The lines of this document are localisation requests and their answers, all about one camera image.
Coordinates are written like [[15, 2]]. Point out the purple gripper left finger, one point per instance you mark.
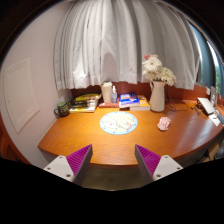
[[73, 166]]

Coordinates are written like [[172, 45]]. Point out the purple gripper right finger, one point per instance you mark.
[[154, 167]]

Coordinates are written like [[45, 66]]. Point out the pink computer mouse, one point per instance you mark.
[[164, 123]]

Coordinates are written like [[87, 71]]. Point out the round light blue mouse pad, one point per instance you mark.
[[118, 123]]

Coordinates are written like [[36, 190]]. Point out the dark green mug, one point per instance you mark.
[[62, 109]]

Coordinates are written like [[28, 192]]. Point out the orange and white book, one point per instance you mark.
[[144, 104]]

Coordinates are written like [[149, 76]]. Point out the stack of yellow books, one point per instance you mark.
[[84, 103]]

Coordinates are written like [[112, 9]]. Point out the red flat book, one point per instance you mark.
[[108, 105]]

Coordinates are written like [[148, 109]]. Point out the white ceramic vase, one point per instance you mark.
[[157, 99]]

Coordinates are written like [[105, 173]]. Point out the blue book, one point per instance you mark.
[[128, 100]]

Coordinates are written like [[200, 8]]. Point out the small clear spray bottle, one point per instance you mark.
[[114, 95]]

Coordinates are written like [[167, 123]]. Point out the white device on desk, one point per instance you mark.
[[206, 104]]

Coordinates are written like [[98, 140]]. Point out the white cylindrical container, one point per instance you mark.
[[106, 89]]

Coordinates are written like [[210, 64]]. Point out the white and pink flowers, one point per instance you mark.
[[153, 70]]

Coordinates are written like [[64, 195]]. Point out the white pleated curtain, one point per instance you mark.
[[106, 40]]

